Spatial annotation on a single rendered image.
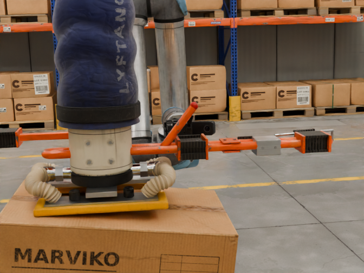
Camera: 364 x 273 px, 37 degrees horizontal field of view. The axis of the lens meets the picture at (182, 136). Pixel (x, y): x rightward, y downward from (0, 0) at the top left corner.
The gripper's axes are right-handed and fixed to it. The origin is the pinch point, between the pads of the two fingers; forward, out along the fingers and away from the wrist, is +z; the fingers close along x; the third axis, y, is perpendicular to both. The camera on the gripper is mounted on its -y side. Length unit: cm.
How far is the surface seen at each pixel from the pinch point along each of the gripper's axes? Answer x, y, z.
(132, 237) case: -16.8, 20.4, 34.0
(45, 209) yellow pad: -10, 42, 28
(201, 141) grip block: 2.8, 0.3, 18.4
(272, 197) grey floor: -117, -106, -278
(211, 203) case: -18.0, -3.5, 9.6
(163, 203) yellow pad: -10.7, 12.0, 28.1
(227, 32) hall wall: 12, -180, -823
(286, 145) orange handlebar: 0.0, -23.9, 16.6
